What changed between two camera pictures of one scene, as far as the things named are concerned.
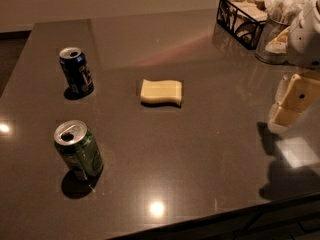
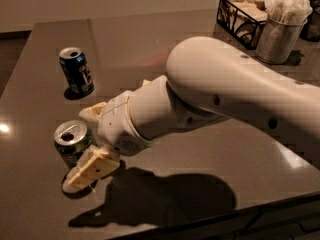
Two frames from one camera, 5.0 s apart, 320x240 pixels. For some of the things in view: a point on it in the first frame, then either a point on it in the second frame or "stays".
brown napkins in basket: x=249 y=3 stays
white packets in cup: x=283 y=9 stays
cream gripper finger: x=294 y=95 -> x=115 y=127
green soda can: x=77 y=147 stays
